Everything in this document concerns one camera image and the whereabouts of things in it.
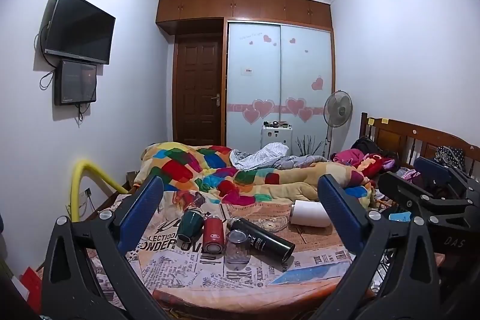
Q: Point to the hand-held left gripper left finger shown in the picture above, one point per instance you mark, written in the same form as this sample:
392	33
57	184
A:
144	207

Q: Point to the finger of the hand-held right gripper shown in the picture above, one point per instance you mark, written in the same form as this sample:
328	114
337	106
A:
405	188
431	167

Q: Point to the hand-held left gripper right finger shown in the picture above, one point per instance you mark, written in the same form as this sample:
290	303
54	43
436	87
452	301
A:
337	211

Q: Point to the white cup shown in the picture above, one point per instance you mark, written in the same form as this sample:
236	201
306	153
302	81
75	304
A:
309	214

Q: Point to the green cup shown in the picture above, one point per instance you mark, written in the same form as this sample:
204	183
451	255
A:
191	224

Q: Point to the red cup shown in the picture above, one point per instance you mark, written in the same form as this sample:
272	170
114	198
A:
213	235

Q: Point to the clear glass cup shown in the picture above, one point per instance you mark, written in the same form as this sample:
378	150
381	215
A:
238	252

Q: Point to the polka dot bag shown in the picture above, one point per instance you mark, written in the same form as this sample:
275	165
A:
450	157

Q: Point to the light blue small box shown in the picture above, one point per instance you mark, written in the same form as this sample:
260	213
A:
399	217

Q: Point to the wooden headboard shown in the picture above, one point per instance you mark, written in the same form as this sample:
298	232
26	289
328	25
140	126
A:
405	134

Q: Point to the pink plush toy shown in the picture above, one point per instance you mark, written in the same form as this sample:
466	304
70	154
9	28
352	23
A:
369	161

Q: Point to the black bag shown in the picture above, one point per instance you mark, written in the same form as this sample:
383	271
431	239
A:
365	145

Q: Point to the grey cloth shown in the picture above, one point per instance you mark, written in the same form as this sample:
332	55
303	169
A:
300	161

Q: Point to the glass ashtray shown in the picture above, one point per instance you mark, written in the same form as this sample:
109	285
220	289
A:
273	224

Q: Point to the colourful patchwork blanket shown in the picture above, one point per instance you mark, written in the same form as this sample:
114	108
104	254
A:
195	166

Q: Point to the blue card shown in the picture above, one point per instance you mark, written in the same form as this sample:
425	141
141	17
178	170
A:
311	271

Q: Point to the dried plant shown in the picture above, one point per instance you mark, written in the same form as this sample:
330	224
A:
308	147

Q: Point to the yellow pipe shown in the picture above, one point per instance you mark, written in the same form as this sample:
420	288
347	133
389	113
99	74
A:
80	172

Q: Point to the black thermos bottle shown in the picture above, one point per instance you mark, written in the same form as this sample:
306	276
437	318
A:
262	239

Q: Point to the small white cabinet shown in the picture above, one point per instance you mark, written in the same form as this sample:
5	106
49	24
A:
276	140

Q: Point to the newspaper print tablecloth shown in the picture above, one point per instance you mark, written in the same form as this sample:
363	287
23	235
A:
210	275

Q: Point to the striped white shirt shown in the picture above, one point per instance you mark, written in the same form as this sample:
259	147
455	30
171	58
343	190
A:
258	155

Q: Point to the standing fan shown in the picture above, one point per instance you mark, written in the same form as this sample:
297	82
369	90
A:
338	109

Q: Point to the brown wooden door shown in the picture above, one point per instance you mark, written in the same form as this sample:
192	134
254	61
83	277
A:
197	91

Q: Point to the red box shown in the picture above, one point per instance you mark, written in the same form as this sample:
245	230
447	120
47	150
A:
32	284

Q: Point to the sliding wardrobe with heart stickers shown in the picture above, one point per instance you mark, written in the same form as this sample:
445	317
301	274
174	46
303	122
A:
277	80

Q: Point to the brown overhead cabinet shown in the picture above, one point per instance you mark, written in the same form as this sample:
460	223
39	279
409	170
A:
243	7

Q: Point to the white wall socket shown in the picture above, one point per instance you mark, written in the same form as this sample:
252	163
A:
86	192

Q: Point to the small black wall monitor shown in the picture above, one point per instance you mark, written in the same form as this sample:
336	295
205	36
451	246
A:
76	82

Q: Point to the black wall television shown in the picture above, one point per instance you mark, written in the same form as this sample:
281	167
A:
80	27

